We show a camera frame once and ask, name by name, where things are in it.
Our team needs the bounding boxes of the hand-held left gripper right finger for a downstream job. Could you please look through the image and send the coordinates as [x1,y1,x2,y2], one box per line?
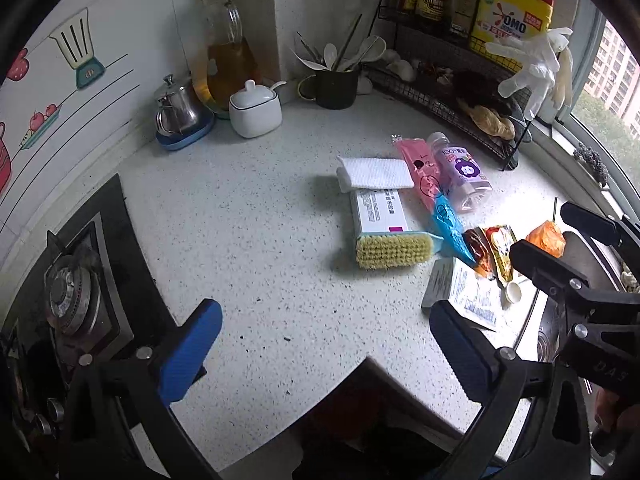
[429,299,593,480]

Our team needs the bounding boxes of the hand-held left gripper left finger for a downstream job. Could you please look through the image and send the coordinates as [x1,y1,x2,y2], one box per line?
[60,298,223,480]

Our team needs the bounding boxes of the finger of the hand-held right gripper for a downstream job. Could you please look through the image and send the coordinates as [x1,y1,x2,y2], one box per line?
[560,202,640,266]
[509,240,601,341]

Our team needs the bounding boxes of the purple label juice bottle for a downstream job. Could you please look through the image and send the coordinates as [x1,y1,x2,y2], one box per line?
[426,132,493,215]

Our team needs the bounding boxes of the pink plastic packet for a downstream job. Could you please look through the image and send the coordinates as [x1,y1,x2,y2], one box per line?
[391,135,443,213]

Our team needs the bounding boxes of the person's right hand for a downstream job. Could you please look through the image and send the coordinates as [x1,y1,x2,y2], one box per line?
[594,387,640,433]

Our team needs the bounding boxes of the yellow sauce packet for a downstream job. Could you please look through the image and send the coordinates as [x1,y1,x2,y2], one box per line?
[482,224,518,283]

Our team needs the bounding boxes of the white paper sachet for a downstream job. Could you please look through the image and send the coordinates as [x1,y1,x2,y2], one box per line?
[447,258,503,332]

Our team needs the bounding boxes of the stainless steel sink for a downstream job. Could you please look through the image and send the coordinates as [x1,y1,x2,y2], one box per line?
[512,230,640,476]

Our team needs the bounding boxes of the grey flat box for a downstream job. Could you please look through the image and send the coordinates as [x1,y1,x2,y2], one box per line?
[421,258,456,313]

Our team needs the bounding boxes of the red brown sauce packet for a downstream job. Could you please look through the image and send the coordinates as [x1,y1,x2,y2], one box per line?
[463,227,496,278]

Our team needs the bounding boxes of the blue plastic packet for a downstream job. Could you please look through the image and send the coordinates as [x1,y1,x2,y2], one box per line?
[431,193,476,266]

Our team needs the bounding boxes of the yellow bristle scrub brush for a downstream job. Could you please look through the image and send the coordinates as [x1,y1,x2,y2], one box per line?
[355,231,443,270]

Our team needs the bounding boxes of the black gas stove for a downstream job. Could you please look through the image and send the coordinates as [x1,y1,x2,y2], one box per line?
[0,175,206,480]

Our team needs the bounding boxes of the ginger root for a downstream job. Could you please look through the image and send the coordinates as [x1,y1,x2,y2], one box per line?
[457,100,516,140]

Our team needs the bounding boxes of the cream rubber glove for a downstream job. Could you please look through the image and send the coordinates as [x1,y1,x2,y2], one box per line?
[550,50,575,108]

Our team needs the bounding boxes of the white medicine box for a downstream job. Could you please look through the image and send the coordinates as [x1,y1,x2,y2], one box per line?
[349,187,423,241]

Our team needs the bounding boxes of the white rubber glove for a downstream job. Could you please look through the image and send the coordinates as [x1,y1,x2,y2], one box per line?
[484,26,573,116]

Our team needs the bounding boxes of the white folded cloth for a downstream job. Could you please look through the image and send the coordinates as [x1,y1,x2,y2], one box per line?
[336,156,416,193]

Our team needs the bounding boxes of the blue plastic dish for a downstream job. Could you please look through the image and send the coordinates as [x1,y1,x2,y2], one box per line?
[155,112,216,151]

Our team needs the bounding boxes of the yellow detergent bottle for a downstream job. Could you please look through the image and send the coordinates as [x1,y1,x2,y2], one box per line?
[470,0,560,56]

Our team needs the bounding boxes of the white ceramic sugar pot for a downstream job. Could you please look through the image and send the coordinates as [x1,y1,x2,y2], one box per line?
[229,80,288,139]

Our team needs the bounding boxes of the garlic bulbs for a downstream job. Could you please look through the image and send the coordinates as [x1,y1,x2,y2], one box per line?
[387,57,418,82]

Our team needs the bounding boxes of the stainless steel teapot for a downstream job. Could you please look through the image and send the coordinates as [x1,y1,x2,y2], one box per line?
[154,74,203,136]

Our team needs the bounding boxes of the sauce bottles on rack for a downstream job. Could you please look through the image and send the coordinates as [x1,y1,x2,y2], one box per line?
[450,0,481,41]

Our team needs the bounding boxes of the black utensil mug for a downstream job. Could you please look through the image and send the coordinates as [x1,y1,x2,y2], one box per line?
[299,67,362,110]

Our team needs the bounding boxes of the glass oil jar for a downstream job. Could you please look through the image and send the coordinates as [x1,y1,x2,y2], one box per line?
[192,0,261,111]

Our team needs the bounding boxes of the pair of chopsticks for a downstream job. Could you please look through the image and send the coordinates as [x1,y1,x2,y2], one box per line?
[334,14,363,72]

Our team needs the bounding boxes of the dark wire scrubber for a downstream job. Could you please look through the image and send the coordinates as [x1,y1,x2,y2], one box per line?
[572,142,611,186]

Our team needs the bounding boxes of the aluminium window frame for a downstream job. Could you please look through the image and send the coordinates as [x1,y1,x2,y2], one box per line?
[550,0,640,201]

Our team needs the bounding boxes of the black wire rack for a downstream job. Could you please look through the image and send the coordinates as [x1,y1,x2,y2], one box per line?
[367,0,533,171]

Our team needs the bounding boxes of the cartoon kitchen wall decal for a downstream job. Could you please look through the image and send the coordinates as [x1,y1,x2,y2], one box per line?
[0,7,141,231]

